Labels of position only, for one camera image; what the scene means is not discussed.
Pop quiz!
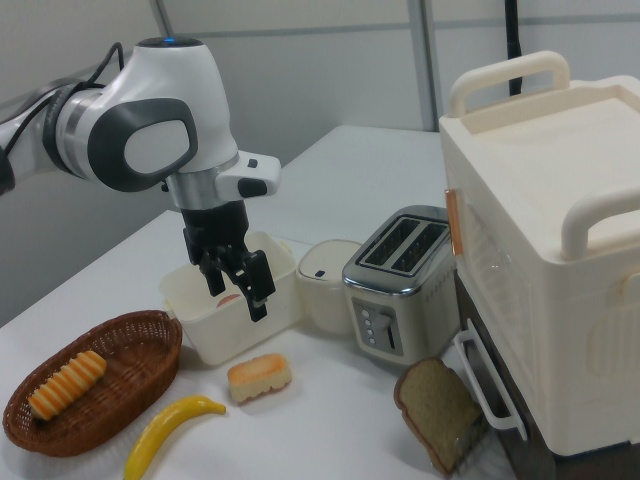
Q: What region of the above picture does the black pole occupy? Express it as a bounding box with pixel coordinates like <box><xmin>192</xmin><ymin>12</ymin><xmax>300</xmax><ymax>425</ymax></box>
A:
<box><xmin>503</xmin><ymin>0</ymin><xmax>525</xmax><ymax>96</ymax></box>

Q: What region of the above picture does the brown wicker basket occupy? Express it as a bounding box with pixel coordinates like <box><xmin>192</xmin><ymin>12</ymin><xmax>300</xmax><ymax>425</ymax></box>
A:
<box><xmin>2</xmin><ymin>309</ymin><xmax>184</xmax><ymax>459</ymax></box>

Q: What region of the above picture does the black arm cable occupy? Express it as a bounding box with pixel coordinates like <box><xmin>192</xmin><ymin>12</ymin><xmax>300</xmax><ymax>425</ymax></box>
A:
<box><xmin>0</xmin><ymin>42</ymin><xmax>125</xmax><ymax>151</ymax></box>

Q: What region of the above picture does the black strap on arm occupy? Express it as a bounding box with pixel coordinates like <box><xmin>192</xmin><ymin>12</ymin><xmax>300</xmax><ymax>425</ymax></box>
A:
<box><xmin>0</xmin><ymin>153</ymin><xmax>17</xmax><ymax>197</ymax></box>

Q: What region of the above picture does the white cabinet door handle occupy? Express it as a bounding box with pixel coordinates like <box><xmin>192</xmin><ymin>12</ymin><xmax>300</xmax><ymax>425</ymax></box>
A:
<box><xmin>453</xmin><ymin>329</ymin><xmax>529</xmax><ymax>441</ymax></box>

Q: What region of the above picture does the white open plastic box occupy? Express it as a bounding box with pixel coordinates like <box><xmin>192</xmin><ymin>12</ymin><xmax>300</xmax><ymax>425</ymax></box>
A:
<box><xmin>159</xmin><ymin>230</ymin><xmax>304</xmax><ymax>369</ymax></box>

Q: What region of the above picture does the large cream box with handles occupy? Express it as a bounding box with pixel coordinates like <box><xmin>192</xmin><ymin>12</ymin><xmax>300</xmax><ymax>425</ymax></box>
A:
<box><xmin>438</xmin><ymin>49</ymin><xmax>640</xmax><ymax>459</ymax></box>

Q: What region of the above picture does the silver two-slot toaster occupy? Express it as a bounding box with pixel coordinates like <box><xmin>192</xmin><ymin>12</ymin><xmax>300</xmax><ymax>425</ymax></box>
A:
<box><xmin>341</xmin><ymin>204</ymin><xmax>461</xmax><ymax>366</ymax></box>

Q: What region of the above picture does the striped orange bread roll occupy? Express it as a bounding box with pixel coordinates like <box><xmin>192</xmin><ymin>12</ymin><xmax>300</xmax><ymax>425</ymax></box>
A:
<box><xmin>28</xmin><ymin>349</ymin><xmax>108</xmax><ymax>420</ymax></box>

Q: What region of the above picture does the small orange bread loaf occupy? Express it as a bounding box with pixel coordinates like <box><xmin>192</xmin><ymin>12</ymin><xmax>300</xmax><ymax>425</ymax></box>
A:
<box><xmin>227</xmin><ymin>352</ymin><xmax>293</xmax><ymax>405</ymax></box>

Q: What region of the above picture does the copper latch strip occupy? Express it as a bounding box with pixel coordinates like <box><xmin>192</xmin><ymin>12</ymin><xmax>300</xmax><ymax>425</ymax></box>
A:
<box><xmin>444</xmin><ymin>188</ymin><xmax>462</xmax><ymax>256</ymax></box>

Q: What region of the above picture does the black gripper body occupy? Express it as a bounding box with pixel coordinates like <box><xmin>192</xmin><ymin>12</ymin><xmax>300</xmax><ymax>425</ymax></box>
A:
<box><xmin>180</xmin><ymin>199</ymin><xmax>250</xmax><ymax>266</ymax></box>

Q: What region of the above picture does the brown bread slice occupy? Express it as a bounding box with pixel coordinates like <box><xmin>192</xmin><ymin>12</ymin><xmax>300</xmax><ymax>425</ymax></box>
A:
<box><xmin>393</xmin><ymin>357</ymin><xmax>485</xmax><ymax>475</ymax></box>

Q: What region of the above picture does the yellow banana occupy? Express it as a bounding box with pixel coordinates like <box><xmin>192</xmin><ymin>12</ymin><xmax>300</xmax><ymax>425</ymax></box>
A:
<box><xmin>123</xmin><ymin>394</ymin><xmax>227</xmax><ymax>480</ymax></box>

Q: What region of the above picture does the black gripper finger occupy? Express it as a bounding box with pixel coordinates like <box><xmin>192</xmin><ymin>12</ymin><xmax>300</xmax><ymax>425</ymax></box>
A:
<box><xmin>222</xmin><ymin>247</ymin><xmax>278</xmax><ymax>323</ymax></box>
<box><xmin>198</xmin><ymin>244</ymin><xmax>227</xmax><ymax>297</ymax></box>

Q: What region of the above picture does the small white lidded container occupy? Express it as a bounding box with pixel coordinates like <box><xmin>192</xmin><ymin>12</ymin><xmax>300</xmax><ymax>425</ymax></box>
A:
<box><xmin>296</xmin><ymin>238</ymin><xmax>364</xmax><ymax>335</ymax></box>

